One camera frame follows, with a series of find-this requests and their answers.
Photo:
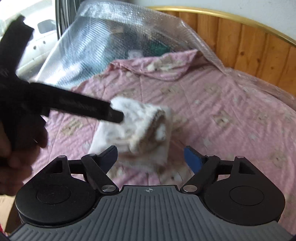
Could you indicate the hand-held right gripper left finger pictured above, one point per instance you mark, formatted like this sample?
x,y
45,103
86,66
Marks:
x,y
112,154

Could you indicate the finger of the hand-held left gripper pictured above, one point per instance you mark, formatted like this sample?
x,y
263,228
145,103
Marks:
x,y
81,104

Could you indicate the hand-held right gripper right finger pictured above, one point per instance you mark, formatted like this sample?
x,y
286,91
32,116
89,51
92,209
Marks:
x,y
192,158

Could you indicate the striped light grey garment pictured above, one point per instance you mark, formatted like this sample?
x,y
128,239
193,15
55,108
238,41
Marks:
x,y
143,120

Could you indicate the person's left hand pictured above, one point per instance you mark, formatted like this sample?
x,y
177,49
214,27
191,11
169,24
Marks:
x,y
20,162

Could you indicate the pink bear print blanket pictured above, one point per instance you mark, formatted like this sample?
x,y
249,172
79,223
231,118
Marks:
x,y
208,104

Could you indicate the white cabinet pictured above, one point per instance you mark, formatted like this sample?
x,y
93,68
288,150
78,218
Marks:
x,y
39,41

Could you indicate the clear bubble wrap sheet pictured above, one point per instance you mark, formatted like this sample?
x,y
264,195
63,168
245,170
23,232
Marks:
x,y
92,34

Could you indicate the white crumpled item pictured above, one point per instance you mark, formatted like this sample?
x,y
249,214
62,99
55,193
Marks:
x,y
134,53

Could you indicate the dark curved bars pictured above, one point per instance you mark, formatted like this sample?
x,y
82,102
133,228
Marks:
x,y
64,16

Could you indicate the green item under bubble wrap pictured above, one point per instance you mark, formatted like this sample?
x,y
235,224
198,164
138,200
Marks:
x,y
159,48

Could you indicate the wooden headboard with gold trim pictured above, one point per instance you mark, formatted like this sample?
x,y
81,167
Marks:
x,y
242,46

